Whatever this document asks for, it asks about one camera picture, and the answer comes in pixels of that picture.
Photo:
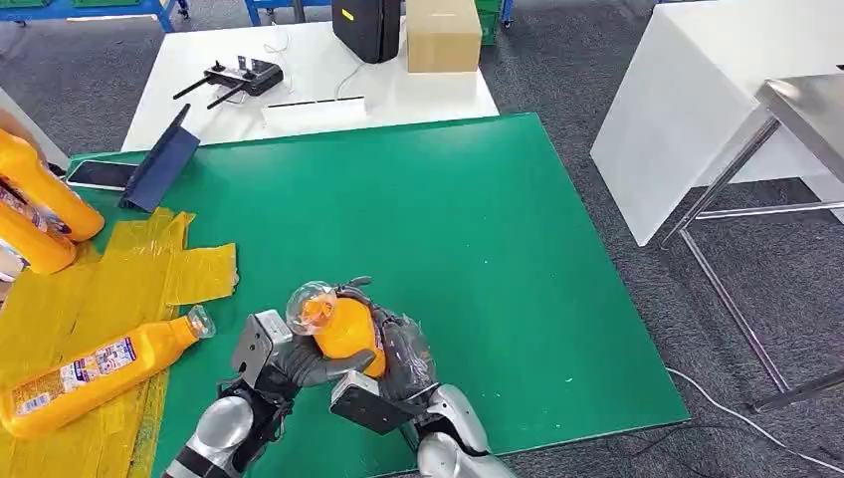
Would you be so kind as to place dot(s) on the robot left grey hand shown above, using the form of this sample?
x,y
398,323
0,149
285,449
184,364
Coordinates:
x,y
310,369

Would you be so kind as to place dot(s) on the blue metal frame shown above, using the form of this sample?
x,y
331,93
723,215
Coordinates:
x,y
112,9
264,5

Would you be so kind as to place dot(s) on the robot right silver arm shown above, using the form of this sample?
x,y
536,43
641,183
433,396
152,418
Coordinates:
x,y
455,422

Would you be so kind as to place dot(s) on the black bag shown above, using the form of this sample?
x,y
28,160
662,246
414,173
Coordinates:
x,y
366,26

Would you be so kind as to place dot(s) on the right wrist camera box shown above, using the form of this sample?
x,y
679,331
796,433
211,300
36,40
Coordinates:
x,y
369,406

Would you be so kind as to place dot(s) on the orange drink bottle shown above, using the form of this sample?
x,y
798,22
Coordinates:
x,y
46,191
99,373
33,241
346,330

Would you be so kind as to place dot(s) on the robot left silver arm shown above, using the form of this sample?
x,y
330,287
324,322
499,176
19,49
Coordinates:
x,y
224,429

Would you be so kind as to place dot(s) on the steel bench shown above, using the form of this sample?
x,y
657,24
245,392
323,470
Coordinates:
x,y
811,112

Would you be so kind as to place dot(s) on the yellow plastic sheet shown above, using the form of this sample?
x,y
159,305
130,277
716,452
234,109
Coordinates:
x,y
132,284

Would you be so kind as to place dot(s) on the robot right grey hand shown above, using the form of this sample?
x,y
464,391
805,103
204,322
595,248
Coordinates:
x,y
409,356

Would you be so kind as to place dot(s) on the white flat box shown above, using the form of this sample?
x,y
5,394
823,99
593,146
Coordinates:
x,y
316,113

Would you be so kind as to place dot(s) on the dark blue tablet case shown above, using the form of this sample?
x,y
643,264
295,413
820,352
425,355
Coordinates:
x,y
159,166

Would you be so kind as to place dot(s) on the smartphone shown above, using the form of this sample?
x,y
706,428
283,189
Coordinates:
x,y
102,175

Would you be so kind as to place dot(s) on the white table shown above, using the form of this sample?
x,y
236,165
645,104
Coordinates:
x,y
310,66

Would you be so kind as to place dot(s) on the brown cardboard box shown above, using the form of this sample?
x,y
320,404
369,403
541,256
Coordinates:
x,y
443,36

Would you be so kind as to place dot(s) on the green table mat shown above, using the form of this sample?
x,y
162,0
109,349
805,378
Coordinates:
x,y
395,198

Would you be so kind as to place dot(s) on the black remote controller with antennas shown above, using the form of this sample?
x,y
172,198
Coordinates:
x,y
254,76

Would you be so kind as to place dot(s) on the green crate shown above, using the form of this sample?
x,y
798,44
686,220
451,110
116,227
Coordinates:
x,y
489,20

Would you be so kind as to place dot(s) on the white cabinet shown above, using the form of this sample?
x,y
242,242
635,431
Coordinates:
x,y
692,99

